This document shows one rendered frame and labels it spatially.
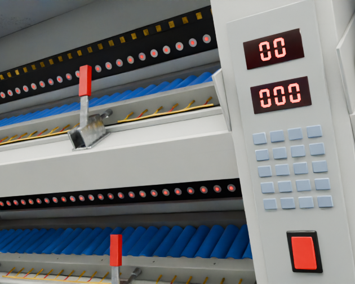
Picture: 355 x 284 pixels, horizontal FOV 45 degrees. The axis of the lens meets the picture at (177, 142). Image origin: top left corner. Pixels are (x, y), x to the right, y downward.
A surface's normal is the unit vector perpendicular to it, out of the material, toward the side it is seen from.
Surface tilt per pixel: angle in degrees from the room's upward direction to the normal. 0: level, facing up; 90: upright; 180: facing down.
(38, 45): 90
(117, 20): 90
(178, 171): 108
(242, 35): 90
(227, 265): 18
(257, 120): 90
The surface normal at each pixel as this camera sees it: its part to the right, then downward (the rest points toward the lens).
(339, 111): -0.51, 0.13
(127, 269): -0.43, 0.43
